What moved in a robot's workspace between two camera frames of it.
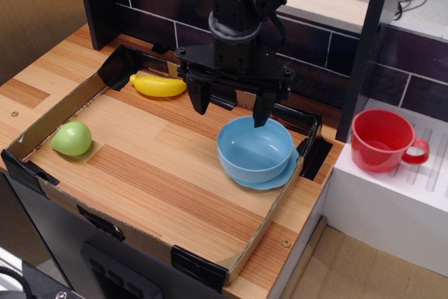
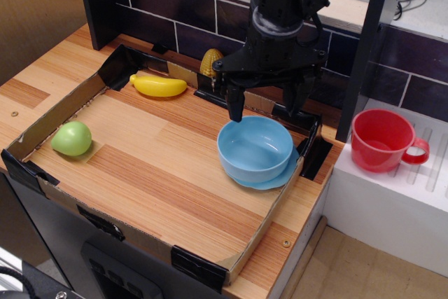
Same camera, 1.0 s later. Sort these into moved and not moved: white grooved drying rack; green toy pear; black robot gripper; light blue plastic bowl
Moved: black robot gripper
Not moved: white grooved drying rack; green toy pear; light blue plastic bowl
